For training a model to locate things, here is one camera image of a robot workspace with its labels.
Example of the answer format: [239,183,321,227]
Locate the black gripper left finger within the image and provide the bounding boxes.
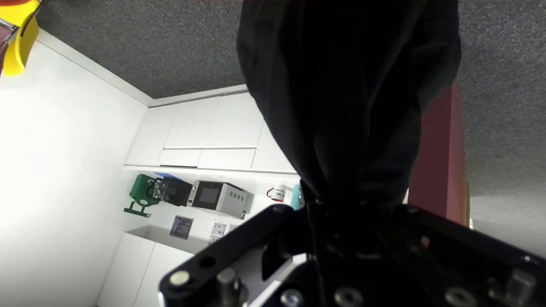
[158,203,313,307]

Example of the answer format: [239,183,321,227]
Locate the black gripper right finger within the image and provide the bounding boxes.
[391,203,546,307]

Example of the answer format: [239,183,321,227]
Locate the black hoodie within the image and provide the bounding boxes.
[234,0,465,258]

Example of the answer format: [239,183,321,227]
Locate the yellow chair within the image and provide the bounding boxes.
[0,0,45,79]

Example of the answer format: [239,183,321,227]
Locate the grey microwave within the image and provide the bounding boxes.
[190,179,257,222]

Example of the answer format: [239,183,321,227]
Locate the white mug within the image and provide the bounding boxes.
[265,181,291,205]

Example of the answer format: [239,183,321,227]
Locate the black countertop appliance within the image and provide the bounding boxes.
[158,174,197,208]

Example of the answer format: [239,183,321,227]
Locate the teal water bottle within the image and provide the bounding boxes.
[286,179,308,214]

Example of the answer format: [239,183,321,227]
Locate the green countertop appliance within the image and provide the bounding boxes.
[123,173,168,219]

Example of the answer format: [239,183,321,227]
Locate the white lower kitchen cabinets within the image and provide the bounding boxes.
[123,89,303,176]

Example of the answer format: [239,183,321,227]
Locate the wall power socket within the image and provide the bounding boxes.
[210,222,231,239]

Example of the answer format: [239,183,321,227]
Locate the dark framed wall notice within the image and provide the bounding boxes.
[169,215,197,239]

